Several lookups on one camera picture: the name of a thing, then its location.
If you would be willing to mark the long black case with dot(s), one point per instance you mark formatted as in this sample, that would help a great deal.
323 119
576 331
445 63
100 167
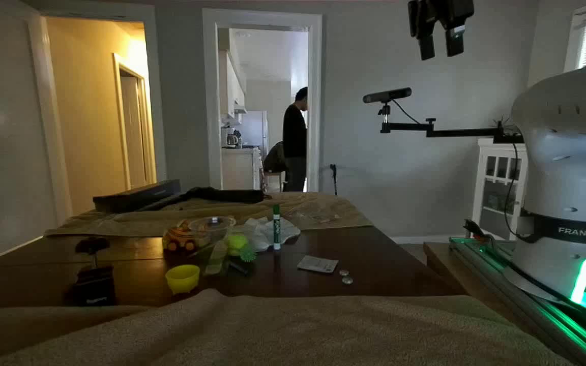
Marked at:
136 197

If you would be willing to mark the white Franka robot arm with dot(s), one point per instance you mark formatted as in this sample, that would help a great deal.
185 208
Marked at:
550 252

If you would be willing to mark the person in dark clothes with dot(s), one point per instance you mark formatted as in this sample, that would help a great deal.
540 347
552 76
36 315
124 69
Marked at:
289 155

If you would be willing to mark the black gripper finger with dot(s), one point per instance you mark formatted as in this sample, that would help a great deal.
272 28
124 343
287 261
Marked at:
426 40
454 40

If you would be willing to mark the beige cloth far table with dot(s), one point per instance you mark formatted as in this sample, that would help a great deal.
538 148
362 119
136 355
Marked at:
304 210

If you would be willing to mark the white cabinet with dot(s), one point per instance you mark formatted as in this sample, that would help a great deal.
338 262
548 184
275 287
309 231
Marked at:
499 187

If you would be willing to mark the beige blanket foreground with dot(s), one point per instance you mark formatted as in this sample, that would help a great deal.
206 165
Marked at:
215 329

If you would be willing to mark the orange toy truck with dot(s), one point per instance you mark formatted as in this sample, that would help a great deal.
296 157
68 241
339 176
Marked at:
179 239

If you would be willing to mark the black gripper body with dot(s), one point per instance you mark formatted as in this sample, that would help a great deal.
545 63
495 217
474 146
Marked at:
447 12

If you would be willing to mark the yellow plastic cup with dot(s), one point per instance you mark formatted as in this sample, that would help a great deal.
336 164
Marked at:
182 277

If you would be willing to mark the black device on table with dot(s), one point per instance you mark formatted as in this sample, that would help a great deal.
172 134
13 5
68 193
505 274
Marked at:
94 287

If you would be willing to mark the grey card on table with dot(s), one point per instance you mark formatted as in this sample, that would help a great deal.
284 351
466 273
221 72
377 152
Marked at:
317 264

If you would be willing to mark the white crumpled cloth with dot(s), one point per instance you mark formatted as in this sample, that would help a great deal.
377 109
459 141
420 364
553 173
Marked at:
261 232

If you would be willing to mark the clear glass bowl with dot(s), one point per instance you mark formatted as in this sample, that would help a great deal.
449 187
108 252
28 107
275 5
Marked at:
208 231

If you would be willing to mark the black camera on boom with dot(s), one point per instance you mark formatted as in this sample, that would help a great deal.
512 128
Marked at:
386 95

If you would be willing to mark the green capped marker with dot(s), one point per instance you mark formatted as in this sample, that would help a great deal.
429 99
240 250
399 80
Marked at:
275 219

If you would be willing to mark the small white pieces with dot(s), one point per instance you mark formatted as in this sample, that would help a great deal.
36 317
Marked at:
343 277

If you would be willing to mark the green ball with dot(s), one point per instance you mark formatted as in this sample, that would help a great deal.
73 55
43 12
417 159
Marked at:
236 241

